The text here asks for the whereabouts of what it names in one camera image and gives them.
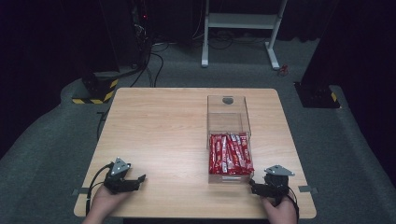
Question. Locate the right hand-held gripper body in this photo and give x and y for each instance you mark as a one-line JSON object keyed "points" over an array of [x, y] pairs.
{"points": [[276, 185]]}

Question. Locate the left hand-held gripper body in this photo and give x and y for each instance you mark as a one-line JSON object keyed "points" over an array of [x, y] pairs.
{"points": [[116, 179]]}

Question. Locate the clear acrylic box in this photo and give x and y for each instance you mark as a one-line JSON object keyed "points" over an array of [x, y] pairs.
{"points": [[229, 119]]}

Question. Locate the person's right hand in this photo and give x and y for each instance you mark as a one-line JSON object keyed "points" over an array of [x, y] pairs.
{"points": [[280, 213]]}

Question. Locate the grey tape strip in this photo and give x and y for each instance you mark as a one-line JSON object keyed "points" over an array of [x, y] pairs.
{"points": [[306, 188], [81, 191]]}

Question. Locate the row of red snack packets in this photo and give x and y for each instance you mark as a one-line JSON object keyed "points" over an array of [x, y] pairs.
{"points": [[230, 154]]}

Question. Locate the yellow black striped stand base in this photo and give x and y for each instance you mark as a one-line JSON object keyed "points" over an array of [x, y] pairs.
{"points": [[93, 93]]}

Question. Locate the small red object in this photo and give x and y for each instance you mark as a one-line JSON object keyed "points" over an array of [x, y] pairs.
{"points": [[282, 70]]}

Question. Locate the dark equipment rack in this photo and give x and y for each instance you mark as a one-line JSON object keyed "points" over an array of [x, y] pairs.
{"points": [[140, 28]]}

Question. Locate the white metal stand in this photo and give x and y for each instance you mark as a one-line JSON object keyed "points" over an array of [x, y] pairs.
{"points": [[239, 21]]}

